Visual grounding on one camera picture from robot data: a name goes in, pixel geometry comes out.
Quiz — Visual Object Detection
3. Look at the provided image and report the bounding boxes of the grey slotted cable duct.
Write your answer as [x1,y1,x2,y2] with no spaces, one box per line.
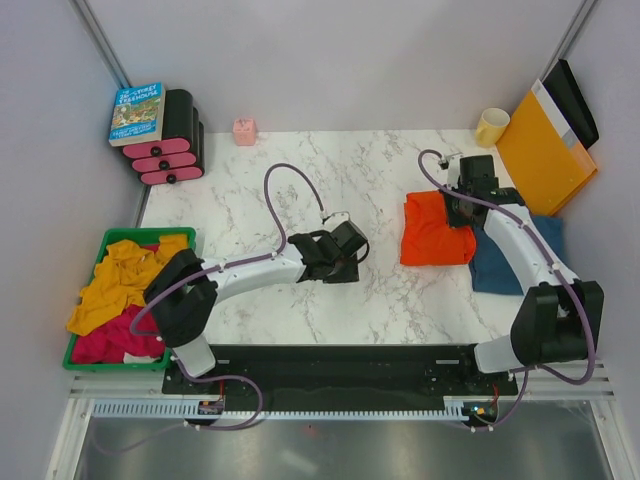
[91,398,469,422]

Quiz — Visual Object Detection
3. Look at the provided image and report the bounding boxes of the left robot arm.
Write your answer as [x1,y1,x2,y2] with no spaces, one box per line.
[143,220,370,393]

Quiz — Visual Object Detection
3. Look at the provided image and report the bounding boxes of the aluminium frame post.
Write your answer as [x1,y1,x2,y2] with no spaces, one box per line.
[548,0,600,68]
[69,0,131,88]

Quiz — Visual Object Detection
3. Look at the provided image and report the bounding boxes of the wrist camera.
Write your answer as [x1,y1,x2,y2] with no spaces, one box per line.
[438,153,463,189]
[322,211,350,225]

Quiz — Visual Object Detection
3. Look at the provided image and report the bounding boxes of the white grey folder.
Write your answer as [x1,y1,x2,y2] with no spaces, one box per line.
[531,80,579,149]

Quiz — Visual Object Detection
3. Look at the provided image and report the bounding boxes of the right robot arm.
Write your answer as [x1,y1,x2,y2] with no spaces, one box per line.
[439,155,604,394]

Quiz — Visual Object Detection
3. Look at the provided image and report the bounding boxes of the blue treehouse paperback book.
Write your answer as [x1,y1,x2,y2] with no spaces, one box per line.
[108,82,166,147]

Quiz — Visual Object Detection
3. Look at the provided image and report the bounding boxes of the magenta t-shirt in bin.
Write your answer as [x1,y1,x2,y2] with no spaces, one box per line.
[71,240,165,364]

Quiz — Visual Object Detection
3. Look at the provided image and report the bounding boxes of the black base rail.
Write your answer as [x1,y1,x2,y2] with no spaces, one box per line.
[162,345,518,411]

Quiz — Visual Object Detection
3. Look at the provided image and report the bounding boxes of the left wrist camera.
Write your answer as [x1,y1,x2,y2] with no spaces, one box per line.
[322,211,350,225]

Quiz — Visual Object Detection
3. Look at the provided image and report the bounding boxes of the orange t-shirt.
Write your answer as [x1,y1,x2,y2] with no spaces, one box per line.
[400,191,477,267]

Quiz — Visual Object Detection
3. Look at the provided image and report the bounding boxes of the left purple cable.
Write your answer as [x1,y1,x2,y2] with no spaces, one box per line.
[90,162,326,455]

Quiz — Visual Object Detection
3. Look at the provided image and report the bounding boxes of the black folder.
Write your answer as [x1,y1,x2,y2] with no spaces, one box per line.
[542,59,599,149]

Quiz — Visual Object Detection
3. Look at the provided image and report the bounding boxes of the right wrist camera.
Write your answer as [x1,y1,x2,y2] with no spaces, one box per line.
[438,153,463,189]

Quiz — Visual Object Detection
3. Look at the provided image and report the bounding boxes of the orange folder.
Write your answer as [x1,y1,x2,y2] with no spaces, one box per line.
[497,90,598,216]

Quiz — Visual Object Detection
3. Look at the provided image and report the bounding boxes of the left aluminium frame post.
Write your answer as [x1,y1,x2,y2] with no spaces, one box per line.
[69,0,131,88]

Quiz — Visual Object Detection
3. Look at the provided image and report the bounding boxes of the small pink box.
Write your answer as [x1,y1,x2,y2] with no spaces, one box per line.
[232,117,257,147]

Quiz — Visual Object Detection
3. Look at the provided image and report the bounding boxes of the yellow t-shirt in bin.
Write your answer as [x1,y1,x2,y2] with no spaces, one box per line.
[66,234,188,336]

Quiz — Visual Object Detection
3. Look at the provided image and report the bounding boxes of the right aluminium frame post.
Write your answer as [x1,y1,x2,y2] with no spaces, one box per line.
[548,0,600,68]

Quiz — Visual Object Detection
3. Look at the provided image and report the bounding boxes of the folded blue t-shirt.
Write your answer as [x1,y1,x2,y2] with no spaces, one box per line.
[469,215,568,296]

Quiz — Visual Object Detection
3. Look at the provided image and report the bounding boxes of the yellow mug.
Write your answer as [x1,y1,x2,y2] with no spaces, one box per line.
[475,107,511,148]

